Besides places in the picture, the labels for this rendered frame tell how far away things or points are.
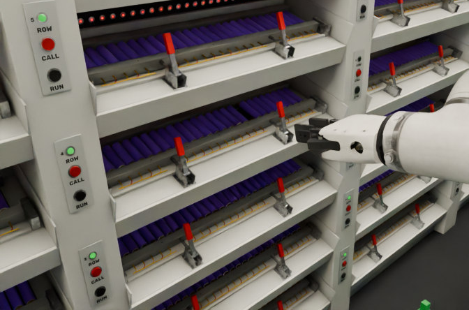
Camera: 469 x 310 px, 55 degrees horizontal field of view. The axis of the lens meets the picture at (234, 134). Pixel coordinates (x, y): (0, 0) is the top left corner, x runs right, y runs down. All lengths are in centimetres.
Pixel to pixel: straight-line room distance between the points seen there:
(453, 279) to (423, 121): 122
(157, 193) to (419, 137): 47
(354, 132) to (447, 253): 130
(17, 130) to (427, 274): 146
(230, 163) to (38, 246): 39
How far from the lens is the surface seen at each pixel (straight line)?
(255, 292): 117
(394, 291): 169
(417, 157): 61
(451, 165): 59
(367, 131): 65
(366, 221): 144
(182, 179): 85
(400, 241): 171
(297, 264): 125
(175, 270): 95
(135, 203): 82
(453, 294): 174
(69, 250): 78
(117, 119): 73
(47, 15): 65
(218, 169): 90
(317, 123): 77
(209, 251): 99
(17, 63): 65
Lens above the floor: 112
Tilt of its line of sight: 24 degrees down
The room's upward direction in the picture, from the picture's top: 3 degrees counter-clockwise
